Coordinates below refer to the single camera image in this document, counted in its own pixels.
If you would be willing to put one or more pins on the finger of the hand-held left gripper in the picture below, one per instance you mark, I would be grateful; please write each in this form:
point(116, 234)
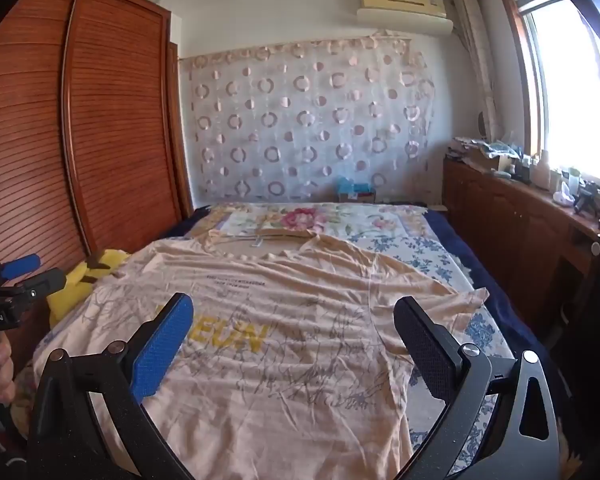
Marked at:
point(42, 282)
point(21, 265)

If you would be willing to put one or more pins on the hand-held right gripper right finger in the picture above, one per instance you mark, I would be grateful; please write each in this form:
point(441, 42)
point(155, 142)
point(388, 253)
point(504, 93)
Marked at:
point(425, 347)

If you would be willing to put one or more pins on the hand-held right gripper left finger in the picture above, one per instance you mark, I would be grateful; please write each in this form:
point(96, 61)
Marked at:
point(162, 350)

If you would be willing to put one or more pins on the beige printed t-shirt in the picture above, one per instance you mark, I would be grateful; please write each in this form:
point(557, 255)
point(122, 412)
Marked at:
point(280, 385)

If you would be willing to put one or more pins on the person's left hand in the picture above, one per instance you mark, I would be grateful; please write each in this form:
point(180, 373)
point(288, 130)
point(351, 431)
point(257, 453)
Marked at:
point(4, 375)

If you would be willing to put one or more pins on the yellow plush toy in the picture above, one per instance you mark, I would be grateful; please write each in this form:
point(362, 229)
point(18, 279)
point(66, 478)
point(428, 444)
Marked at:
point(75, 290)

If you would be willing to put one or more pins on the blue floral bed sheet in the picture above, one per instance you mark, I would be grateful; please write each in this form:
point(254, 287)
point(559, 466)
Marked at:
point(430, 255)

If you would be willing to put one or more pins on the navy bed sheet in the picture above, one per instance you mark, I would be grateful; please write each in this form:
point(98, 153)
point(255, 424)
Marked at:
point(485, 270)

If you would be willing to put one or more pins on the long wooden cabinet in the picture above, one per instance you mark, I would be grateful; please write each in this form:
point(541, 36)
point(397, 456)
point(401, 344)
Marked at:
point(520, 230)

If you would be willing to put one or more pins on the wooden slatted wardrobe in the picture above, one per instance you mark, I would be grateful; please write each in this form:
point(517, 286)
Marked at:
point(105, 135)

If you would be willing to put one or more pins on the pink floral blanket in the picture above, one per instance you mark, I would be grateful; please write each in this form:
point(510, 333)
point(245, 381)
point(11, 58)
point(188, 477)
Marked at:
point(300, 220)

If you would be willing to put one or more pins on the cluttered cardboard box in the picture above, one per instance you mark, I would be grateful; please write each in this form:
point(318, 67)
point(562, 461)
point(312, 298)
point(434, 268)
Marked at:
point(480, 155)

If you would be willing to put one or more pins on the pale plastic bottle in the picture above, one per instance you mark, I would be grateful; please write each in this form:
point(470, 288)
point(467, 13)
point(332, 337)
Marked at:
point(542, 172)

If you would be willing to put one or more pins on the black gadgets on sill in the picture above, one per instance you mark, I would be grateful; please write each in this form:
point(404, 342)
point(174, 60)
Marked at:
point(595, 202)

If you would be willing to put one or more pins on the sheer circle-pattern curtain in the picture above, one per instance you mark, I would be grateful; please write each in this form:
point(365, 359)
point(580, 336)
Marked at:
point(305, 120)

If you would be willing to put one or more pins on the beige window curtain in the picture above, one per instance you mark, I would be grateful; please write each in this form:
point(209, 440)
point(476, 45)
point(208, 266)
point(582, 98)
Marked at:
point(480, 60)

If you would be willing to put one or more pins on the wooden framed window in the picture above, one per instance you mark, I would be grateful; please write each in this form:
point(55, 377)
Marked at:
point(565, 85)

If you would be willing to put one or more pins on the dark oval wall object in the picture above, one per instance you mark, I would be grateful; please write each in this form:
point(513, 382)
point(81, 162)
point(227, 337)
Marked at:
point(481, 123)

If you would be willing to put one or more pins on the wall air conditioner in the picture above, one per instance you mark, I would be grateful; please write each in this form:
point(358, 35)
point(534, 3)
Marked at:
point(405, 10)

